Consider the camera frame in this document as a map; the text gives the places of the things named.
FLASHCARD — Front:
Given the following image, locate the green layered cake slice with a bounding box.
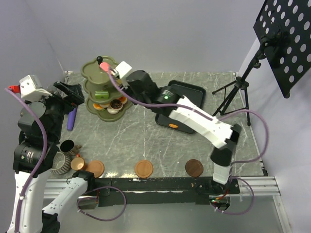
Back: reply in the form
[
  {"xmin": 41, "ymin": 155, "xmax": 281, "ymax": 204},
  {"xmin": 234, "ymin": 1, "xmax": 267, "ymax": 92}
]
[{"xmin": 95, "ymin": 90, "xmax": 109, "ymax": 100}]

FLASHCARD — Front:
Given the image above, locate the orange glazed donut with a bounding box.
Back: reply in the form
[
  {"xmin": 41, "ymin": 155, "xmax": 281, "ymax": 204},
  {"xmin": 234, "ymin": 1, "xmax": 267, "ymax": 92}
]
[{"xmin": 93, "ymin": 103, "xmax": 105, "ymax": 111}]

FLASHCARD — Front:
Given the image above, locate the white cream donut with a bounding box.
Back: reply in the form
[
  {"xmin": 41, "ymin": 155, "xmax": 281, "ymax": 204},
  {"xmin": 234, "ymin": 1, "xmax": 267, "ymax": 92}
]
[{"xmin": 107, "ymin": 107, "xmax": 120, "ymax": 115}]

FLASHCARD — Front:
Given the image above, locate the pink macaron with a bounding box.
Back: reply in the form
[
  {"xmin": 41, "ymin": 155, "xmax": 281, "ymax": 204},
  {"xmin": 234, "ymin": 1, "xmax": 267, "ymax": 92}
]
[{"xmin": 99, "ymin": 62, "xmax": 110, "ymax": 72}]

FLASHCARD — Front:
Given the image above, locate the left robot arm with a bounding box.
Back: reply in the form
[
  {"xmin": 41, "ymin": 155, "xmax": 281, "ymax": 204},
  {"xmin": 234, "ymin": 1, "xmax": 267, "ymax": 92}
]
[{"xmin": 6, "ymin": 81, "xmax": 96, "ymax": 233}]

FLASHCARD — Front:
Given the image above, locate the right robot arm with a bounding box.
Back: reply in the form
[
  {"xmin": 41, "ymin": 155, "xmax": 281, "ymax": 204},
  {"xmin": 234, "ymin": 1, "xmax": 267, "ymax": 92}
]
[{"xmin": 122, "ymin": 70, "xmax": 241, "ymax": 193}]

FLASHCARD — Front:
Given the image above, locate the green three-tier serving stand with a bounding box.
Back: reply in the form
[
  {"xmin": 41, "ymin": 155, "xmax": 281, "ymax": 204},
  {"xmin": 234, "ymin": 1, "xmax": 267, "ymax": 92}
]
[{"xmin": 81, "ymin": 56, "xmax": 133, "ymax": 122}]

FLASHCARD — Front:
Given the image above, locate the dark metal cup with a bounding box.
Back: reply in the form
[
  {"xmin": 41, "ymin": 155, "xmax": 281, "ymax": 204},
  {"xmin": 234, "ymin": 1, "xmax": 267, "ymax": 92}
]
[{"xmin": 60, "ymin": 140, "xmax": 82, "ymax": 156}]

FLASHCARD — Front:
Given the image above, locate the black serving tray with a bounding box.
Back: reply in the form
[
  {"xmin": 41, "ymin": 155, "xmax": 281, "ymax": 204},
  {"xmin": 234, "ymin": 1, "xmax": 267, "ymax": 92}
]
[{"xmin": 155, "ymin": 80, "xmax": 206, "ymax": 134}]

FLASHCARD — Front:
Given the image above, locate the copper cup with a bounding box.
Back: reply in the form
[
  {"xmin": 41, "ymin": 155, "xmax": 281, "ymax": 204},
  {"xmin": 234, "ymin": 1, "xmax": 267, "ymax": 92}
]
[{"xmin": 70, "ymin": 157, "xmax": 86, "ymax": 171}]

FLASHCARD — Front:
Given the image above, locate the ribbed grey bowl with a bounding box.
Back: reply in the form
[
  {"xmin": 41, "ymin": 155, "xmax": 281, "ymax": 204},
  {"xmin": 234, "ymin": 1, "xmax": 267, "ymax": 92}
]
[{"xmin": 51, "ymin": 152, "xmax": 71, "ymax": 175}]

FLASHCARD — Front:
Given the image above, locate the light wooden coaster left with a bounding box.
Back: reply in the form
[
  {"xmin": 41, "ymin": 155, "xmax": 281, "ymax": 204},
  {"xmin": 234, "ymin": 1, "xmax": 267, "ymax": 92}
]
[{"xmin": 86, "ymin": 160, "xmax": 104, "ymax": 178}]

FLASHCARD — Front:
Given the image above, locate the light wooden coaster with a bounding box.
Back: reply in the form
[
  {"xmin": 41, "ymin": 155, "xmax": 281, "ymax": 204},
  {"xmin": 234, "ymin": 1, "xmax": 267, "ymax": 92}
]
[
  {"xmin": 135, "ymin": 160, "xmax": 153, "ymax": 178},
  {"xmin": 86, "ymin": 160, "xmax": 104, "ymax": 178}
]

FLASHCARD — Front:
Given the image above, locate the light wooden coaster middle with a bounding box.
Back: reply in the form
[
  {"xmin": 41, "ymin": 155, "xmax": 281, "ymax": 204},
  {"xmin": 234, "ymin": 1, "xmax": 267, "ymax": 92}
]
[{"xmin": 135, "ymin": 160, "xmax": 153, "ymax": 178}]

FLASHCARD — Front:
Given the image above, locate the black tripod stand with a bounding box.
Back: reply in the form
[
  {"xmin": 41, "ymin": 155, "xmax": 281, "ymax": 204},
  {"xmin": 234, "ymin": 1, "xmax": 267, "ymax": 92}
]
[{"xmin": 211, "ymin": 36, "xmax": 282, "ymax": 127}]

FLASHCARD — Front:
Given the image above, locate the dark wooden coaster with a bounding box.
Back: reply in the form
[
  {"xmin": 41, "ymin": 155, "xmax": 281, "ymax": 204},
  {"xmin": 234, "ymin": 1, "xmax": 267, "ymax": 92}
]
[{"xmin": 185, "ymin": 159, "xmax": 204, "ymax": 178}]

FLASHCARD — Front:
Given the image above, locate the black perforated board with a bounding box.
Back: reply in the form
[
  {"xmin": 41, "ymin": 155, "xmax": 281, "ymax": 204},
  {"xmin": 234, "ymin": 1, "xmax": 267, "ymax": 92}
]
[{"xmin": 253, "ymin": 0, "xmax": 311, "ymax": 99}]

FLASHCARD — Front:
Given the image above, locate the purple handled tool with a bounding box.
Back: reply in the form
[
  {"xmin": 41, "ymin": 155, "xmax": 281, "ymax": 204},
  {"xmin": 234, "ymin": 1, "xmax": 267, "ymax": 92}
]
[{"xmin": 67, "ymin": 107, "xmax": 77, "ymax": 131}]

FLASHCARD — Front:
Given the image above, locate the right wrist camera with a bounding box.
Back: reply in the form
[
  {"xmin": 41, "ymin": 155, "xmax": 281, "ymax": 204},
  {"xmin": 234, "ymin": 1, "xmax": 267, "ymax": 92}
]
[{"xmin": 115, "ymin": 61, "xmax": 133, "ymax": 79}]

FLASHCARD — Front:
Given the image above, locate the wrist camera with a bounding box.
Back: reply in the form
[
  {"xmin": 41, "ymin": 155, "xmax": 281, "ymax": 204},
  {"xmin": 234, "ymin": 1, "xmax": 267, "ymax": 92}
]
[
  {"xmin": 19, "ymin": 75, "xmax": 52, "ymax": 102},
  {"xmin": 115, "ymin": 61, "xmax": 133, "ymax": 79}
]

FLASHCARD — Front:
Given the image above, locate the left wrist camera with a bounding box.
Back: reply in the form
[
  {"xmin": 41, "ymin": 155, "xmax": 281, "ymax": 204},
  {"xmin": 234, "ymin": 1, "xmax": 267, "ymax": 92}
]
[{"xmin": 19, "ymin": 75, "xmax": 52, "ymax": 102}]

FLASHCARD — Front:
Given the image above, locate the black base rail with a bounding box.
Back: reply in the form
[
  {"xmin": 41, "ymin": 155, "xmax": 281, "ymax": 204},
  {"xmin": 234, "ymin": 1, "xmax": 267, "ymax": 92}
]
[{"xmin": 83, "ymin": 177, "xmax": 240, "ymax": 207}]

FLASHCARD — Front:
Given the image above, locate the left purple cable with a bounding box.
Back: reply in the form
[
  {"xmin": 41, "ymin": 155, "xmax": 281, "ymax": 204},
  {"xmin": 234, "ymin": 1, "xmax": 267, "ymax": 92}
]
[{"xmin": 4, "ymin": 87, "xmax": 49, "ymax": 233}]

